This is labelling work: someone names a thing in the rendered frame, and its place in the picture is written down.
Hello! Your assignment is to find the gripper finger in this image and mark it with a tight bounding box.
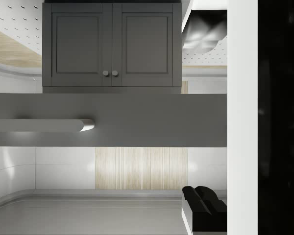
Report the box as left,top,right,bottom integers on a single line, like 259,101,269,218
182,9,228,53
182,185,228,235

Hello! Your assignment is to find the white drawer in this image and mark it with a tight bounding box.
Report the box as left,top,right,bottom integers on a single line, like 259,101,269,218
0,93,228,148

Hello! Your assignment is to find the white cabinet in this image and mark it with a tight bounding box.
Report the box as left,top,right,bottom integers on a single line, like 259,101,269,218
42,1,183,94

